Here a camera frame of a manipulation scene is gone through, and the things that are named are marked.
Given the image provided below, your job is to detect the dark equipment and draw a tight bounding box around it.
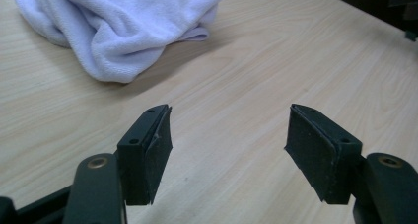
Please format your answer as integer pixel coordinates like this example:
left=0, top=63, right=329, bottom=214
left=386, top=0, right=418, bottom=42

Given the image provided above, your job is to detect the white towel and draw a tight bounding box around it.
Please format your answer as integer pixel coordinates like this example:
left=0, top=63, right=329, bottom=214
left=11, top=0, right=235, bottom=85

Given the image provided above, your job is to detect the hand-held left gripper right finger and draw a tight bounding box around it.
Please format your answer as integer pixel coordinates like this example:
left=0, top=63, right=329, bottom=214
left=284, top=103, right=364, bottom=205

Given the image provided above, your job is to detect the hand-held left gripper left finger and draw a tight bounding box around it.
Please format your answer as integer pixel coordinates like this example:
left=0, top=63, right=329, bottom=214
left=116, top=104, right=174, bottom=206

